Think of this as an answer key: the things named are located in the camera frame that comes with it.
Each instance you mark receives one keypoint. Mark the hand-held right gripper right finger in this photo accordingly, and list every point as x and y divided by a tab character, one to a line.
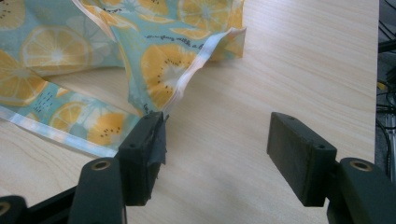
308	168

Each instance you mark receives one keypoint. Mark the lemon print teal cloth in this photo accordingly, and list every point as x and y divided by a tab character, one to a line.
93	62

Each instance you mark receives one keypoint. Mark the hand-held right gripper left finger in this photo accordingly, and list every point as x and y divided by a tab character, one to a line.
137	161

